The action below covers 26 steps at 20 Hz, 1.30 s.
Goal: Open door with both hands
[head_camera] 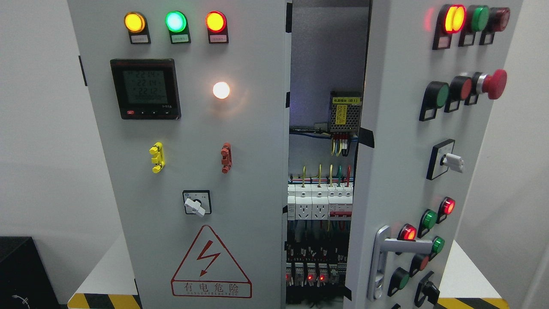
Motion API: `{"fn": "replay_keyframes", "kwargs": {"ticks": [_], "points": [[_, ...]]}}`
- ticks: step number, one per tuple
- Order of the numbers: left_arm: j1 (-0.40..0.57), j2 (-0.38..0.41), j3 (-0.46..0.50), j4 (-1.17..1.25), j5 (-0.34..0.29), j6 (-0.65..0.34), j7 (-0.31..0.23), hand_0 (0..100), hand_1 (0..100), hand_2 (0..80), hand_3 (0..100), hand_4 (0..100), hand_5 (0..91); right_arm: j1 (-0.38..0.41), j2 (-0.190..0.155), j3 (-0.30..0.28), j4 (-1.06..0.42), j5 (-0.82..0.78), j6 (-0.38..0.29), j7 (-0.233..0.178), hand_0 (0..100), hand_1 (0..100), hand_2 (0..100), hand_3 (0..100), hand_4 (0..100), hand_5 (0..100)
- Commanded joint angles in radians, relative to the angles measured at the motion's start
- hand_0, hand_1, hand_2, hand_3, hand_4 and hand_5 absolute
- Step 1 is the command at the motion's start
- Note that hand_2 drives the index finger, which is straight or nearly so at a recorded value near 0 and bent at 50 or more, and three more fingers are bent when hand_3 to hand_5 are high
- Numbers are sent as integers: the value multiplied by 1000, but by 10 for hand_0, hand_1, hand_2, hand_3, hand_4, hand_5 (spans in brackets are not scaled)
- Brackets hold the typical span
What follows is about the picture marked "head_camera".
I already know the grey cabinet door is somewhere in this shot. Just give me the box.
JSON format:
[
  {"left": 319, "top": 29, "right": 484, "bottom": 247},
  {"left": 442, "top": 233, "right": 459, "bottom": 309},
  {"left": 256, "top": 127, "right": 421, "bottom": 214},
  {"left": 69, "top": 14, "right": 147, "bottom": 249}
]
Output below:
[
  {"left": 67, "top": 0, "right": 291, "bottom": 309},
  {"left": 343, "top": 0, "right": 523, "bottom": 309}
]

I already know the red indicator lamp left door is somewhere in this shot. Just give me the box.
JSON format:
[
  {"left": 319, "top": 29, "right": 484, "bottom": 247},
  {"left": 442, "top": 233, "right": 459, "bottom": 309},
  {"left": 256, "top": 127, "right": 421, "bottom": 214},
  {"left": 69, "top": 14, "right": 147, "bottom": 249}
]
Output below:
[{"left": 205, "top": 11, "right": 228, "bottom": 44}]

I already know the green indicator lamp left door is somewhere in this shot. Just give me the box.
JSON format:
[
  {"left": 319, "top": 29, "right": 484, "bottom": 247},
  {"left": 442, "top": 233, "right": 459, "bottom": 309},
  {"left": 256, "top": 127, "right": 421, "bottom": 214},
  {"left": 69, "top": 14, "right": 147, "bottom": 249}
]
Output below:
[{"left": 165, "top": 11, "right": 191, "bottom": 44}]

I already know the yellow indicator lamp left door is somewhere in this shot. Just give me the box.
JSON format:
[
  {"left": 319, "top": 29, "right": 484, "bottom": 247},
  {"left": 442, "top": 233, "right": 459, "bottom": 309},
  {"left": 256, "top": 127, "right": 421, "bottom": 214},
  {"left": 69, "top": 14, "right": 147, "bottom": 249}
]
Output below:
[{"left": 124, "top": 12, "right": 151, "bottom": 44}]

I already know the white glowing indicator lamp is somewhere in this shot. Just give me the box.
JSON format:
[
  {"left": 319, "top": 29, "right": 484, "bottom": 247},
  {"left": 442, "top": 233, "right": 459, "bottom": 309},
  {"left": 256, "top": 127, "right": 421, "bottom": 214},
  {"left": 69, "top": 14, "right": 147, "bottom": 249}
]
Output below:
[{"left": 212, "top": 82, "right": 231, "bottom": 100}]

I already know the metal mesh power supply module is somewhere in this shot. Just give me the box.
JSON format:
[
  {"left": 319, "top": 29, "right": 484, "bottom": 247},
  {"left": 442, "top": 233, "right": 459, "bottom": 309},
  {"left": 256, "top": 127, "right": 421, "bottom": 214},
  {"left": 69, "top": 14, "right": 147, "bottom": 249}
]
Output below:
[{"left": 328, "top": 91, "right": 362, "bottom": 133}]

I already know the lower relay and breaker row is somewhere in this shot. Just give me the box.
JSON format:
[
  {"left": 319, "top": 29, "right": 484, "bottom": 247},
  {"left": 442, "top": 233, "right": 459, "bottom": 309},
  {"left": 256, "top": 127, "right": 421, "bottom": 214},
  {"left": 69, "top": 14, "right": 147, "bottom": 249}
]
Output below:
[{"left": 286, "top": 234, "right": 349, "bottom": 301}]

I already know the red electric hazard warning sticker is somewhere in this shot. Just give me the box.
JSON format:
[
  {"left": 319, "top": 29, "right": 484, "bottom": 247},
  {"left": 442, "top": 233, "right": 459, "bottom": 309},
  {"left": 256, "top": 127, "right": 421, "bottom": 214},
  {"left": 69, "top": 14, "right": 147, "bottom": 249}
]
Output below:
[{"left": 171, "top": 225, "right": 252, "bottom": 298}]

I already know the black digital power meter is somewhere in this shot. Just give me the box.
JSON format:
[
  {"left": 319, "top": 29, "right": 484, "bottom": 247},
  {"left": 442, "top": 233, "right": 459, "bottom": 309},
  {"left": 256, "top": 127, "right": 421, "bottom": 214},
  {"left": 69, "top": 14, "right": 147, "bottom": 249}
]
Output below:
[{"left": 110, "top": 58, "right": 181, "bottom": 120}]

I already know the red emergency stop mushroom button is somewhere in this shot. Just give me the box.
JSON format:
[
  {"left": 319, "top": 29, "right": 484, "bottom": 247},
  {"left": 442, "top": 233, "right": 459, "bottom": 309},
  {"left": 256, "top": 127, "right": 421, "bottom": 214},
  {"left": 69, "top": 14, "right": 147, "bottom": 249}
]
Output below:
[{"left": 472, "top": 69, "right": 507, "bottom": 100}]

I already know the black box at lower left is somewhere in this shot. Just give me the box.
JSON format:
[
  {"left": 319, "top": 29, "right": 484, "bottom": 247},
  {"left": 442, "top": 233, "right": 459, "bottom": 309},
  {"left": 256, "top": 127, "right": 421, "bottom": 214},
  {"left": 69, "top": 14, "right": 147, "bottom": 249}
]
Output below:
[{"left": 0, "top": 236, "right": 60, "bottom": 309}]

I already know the red terminal post block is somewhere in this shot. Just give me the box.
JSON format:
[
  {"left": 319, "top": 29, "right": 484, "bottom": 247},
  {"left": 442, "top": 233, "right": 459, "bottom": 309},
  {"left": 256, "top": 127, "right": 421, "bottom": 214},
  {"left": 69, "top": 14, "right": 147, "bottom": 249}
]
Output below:
[{"left": 220, "top": 142, "right": 232, "bottom": 174}]

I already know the white DIN rail socket row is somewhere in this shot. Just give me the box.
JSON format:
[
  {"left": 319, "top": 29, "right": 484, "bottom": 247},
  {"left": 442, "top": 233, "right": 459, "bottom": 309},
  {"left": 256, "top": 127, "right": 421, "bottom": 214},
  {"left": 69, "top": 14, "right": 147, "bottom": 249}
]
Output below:
[{"left": 287, "top": 183, "right": 353, "bottom": 221}]

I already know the yellow terminal post block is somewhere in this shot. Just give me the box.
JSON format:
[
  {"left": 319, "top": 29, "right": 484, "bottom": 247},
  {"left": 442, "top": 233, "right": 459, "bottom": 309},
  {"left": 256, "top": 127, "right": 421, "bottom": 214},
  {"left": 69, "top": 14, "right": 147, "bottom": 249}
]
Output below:
[{"left": 149, "top": 142, "right": 165, "bottom": 173}]

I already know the silver door handle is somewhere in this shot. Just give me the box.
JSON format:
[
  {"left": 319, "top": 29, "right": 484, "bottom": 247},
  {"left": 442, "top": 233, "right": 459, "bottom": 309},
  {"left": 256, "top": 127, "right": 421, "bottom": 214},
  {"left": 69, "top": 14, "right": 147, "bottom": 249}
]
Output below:
[{"left": 367, "top": 225, "right": 433, "bottom": 302}]

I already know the white selector switch right door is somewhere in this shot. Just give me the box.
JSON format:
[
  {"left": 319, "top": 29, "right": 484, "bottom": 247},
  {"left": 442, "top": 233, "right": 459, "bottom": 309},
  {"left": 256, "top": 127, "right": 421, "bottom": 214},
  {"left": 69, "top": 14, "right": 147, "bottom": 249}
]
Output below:
[{"left": 427, "top": 139, "right": 464, "bottom": 180}]

